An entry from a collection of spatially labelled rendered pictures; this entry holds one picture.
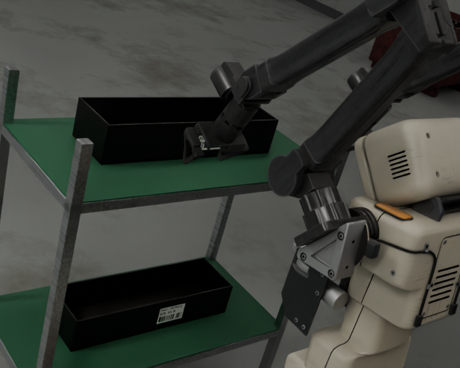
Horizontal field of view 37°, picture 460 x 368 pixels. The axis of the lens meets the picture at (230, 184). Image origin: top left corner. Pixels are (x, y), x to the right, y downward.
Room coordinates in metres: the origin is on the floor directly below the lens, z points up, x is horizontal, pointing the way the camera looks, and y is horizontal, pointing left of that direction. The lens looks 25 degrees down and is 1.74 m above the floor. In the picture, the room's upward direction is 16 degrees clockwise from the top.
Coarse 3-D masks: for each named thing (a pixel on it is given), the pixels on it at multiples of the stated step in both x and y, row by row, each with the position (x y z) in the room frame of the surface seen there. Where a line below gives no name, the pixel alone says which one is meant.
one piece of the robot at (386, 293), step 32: (384, 224) 1.13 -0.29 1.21; (416, 224) 1.12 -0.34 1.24; (448, 224) 1.16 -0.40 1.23; (384, 256) 1.11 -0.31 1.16; (416, 256) 1.09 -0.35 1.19; (448, 256) 1.16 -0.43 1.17; (352, 288) 1.21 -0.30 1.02; (384, 288) 1.16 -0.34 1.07; (416, 288) 1.11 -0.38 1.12; (448, 288) 1.18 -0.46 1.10; (352, 320) 1.20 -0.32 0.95; (384, 320) 1.17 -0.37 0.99; (416, 320) 1.11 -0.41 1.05; (320, 352) 1.18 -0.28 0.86; (352, 352) 1.16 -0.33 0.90; (384, 352) 1.21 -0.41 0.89
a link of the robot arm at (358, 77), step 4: (360, 68) 1.68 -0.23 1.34; (364, 68) 1.68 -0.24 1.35; (368, 68) 1.69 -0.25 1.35; (356, 72) 1.68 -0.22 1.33; (360, 72) 1.68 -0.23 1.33; (364, 72) 1.67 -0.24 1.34; (368, 72) 1.67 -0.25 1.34; (352, 76) 1.68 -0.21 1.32; (356, 76) 1.68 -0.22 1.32; (360, 76) 1.67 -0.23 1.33; (364, 76) 1.67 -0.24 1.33; (348, 80) 1.69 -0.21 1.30; (352, 80) 1.68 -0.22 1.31; (356, 80) 1.67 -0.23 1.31; (360, 80) 1.67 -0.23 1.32; (348, 84) 1.69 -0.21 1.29; (352, 84) 1.67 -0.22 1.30; (356, 84) 1.66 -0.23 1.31; (352, 88) 1.68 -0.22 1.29; (396, 100) 1.63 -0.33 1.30; (400, 100) 1.64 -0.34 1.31
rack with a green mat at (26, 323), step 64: (0, 128) 1.65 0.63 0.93; (64, 128) 1.72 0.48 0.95; (0, 192) 1.65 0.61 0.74; (64, 192) 1.38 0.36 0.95; (128, 192) 1.47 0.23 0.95; (192, 192) 1.57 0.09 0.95; (256, 192) 1.73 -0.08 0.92; (64, 256) 1.34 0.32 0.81; (0, 320) 1.60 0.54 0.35; (256, 320) 1.96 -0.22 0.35
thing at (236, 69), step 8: (224, 64) 1.38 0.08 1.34; (232, 64) 1.38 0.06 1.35; (240, 64) 1.40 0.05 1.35; (216, 72) 1.38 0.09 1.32; (224, 72) 1.38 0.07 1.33; (232, 72) 1.36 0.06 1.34; (240, 72) 1.37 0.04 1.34; (216, 80) 1.37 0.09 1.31; (224, 80) 1.36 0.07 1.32; (232, 80) 1.34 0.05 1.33; (240, 80) 1.29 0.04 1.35; (248, 80) 1.29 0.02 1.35; (216, 88) 1.37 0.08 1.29; (224, 88) 1.35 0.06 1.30; (240, 88) 1.29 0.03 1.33; (248, 88) 1.28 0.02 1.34; (224, 96) 1.36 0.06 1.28; (240, 96) 1.29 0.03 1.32
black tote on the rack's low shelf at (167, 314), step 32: (96, 288) 1.78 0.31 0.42; (128, 288) 1.86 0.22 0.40; (160, 288) 1.95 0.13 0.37; (192, 288) 2.01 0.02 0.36; (224, 288) 1.92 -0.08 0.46; (64, 320) 1.60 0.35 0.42; (96, 320) 1.60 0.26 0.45; (128, 320) 1.67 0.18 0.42; (160, 320) 1.76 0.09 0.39; (192, 320) 1.85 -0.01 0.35
